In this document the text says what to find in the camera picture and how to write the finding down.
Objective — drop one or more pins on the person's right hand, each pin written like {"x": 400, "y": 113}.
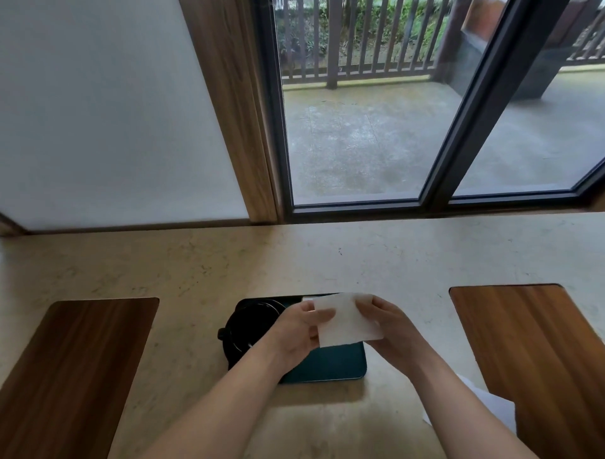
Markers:
{"x": 402, "y": 340}

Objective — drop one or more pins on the person's left hand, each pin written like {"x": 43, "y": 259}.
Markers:
{"x": 293, "y": 335}

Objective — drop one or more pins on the black cup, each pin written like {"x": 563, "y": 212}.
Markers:
{"x": 250, "y": 321}

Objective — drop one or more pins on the dark green tray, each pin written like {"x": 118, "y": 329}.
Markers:
{"x": 331, "y": 364}

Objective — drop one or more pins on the white napkin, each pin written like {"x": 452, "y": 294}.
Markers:
{"x": 496, "y": 406}
{"x": 345, "y": 321}

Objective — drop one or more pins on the black saucer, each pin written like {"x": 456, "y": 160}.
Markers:
{"x": 231, "y": 359}

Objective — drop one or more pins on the person's right forearm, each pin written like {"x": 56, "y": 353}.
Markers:
{"x": 463, "y": 416}

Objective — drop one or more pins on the person's left forearm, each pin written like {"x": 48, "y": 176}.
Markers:
{"x": 227, "y": 416}

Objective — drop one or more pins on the brown wooden placemat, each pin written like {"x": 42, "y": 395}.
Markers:
{"x": 71, "y": 378}
{"x": 539, "y": 364}

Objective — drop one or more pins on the wooden balcony railing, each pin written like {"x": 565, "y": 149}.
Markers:
{"x": 333, "y": 47}

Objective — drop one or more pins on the dark outdoor pillar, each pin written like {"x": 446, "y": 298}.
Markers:
{"x": 529, "y": 71}

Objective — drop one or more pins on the dark window frame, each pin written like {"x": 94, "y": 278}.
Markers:
{"x": 475, "y": 118}

